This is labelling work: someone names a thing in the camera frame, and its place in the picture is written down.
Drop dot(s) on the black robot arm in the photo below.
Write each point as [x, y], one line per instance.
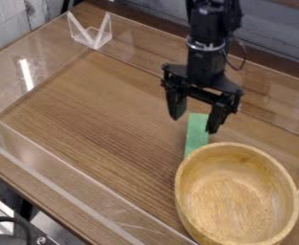
[214, 20]

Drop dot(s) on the grey bench in background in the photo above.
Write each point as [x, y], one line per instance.
[270, 25]

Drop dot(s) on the light wooden bowl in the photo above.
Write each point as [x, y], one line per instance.
[236, 196]

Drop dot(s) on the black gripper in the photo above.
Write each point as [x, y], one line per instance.
[201, 79]

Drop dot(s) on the green rectangular block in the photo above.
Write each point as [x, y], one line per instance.
[197, 136]

